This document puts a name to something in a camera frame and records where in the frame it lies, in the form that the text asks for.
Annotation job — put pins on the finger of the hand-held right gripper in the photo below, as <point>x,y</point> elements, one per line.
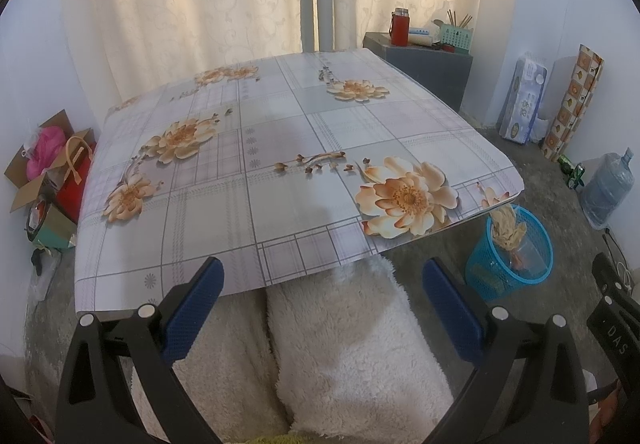
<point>607,274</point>

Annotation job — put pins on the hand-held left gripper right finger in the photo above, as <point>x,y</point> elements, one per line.
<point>455,314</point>

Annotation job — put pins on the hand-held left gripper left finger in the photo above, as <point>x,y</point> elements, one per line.
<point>195,314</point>

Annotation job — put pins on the blue mesh waste basket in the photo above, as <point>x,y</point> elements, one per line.
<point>480,274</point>

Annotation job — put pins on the clear bag with orange stripe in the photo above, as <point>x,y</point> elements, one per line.
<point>530,256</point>

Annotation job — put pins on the clear bag of beige noodles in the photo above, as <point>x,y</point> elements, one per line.
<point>506,231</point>

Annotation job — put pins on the person's right hand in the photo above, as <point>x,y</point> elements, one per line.
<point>612,411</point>

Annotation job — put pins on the large clear water jug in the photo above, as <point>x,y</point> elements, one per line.
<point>605,194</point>

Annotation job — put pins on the green bottle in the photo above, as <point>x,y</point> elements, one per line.
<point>575,174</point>

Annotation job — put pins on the teal and gold box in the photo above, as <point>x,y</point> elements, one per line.
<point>57,229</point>

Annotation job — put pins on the small black object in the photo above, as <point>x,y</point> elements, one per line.
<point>39,261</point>

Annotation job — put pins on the red gift bag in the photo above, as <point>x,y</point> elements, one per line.
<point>75,194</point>

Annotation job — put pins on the patterned wrapping paper roll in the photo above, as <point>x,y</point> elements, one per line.
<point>572,104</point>

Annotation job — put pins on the floral plastic tablecloth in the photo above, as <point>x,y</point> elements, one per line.
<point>280,149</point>

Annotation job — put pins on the pink printed bag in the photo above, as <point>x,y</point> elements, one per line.
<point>39,429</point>

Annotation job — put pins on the pack of tissue rolls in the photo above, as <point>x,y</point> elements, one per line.
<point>522,99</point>

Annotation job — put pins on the brown cardboard box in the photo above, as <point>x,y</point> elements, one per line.
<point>25,191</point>

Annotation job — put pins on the pink fluffy bundle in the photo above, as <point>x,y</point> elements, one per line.
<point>45,152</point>

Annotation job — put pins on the grey cabinet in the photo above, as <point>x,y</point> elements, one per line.
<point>430,69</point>

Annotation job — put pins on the green pen holder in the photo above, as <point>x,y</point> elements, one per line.
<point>456,38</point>

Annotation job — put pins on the white and blue roll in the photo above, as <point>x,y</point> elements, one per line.
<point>421,40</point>

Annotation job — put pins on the red thermos flask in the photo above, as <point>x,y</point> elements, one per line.
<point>400,29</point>

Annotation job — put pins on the bundle of thin sticks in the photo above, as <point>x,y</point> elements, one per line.
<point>452,18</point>

